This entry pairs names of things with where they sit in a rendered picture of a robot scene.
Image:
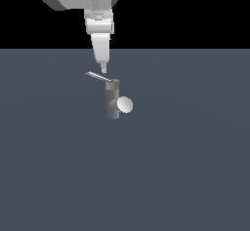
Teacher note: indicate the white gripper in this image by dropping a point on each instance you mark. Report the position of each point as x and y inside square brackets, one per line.
[99, 22]

